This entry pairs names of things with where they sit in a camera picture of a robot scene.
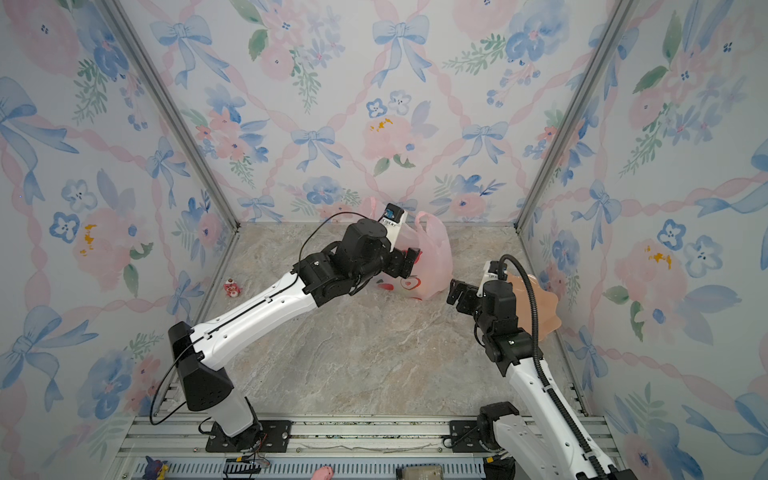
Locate aluminium corner post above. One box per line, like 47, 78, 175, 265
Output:
514, 0, 636, 235
95, 0, 240, 231

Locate grey box at front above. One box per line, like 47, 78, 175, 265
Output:
396, 465, 444, 480

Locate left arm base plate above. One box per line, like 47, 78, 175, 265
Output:
205, 420, 293, 453

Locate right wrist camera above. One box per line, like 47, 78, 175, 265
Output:
477, 260, 508, 297

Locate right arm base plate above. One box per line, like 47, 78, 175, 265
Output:
443, 419, 499, 453

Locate thin black left cable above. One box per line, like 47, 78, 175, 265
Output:
148, 211, 370, 426

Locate pink plastic bag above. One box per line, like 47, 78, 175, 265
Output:
371, 211, 453, 300

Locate small red white figurine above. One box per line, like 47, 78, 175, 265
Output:
223, 278, 241, 298

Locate peach scalloped plastic bowl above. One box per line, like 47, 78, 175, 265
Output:
508, 275, 562, 341

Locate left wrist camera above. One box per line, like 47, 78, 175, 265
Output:
379, 203, 408, 250

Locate pink toy at front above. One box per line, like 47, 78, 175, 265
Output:
311, 466, 334, 480

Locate right aluminium corner post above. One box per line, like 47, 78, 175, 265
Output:
514, 0, 636, 235

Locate aluminium rail frame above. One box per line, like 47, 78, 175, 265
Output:
101, 413, 631, 480

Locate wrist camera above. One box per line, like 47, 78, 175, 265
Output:
379, 203, 408, 250
477, 260, 508, 297

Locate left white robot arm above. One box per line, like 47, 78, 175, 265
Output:
168, 205, 420, 451

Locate purple toy at front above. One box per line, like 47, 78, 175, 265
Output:
141, 456, 169, 480

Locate left aluminium corner post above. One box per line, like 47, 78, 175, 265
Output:
95, 0, 240, 231

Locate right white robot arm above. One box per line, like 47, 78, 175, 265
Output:
447, 278, 636, 479

